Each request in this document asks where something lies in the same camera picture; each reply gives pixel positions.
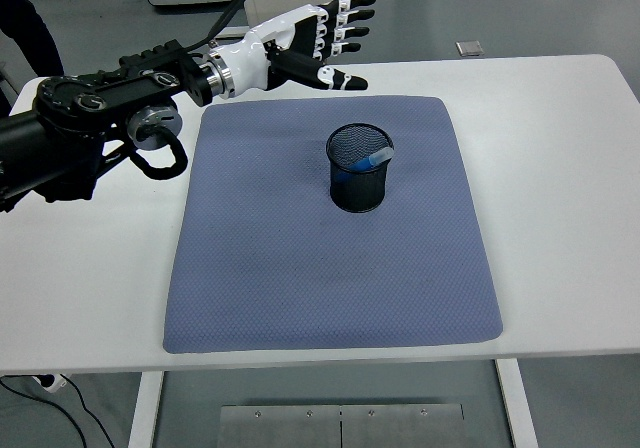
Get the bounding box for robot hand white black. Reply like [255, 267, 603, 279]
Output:
[222, 0, 377, 100]

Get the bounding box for white table leg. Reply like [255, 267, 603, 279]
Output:
[494, 358, 539, 448]
[127, 370, 165, 448]

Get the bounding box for white power strip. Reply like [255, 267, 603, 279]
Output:
[32, 373, 69, 395]

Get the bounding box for black mesh pen holder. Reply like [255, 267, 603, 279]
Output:
[326, 122, 395, 214]

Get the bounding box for grey metal plate with screws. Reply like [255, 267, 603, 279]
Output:
[219, 403, 465, 448]

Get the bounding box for person's leg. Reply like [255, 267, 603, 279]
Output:
[0, 0, 65, 77]

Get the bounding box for blue-grey textured mat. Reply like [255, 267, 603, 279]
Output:
[162, 94, 504, 355]

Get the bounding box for black floor cable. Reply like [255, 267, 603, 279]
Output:
[0, 375, 116, 448]

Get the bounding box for blue marker with clear cap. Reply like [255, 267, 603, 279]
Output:
[332, 145, 395, 185]

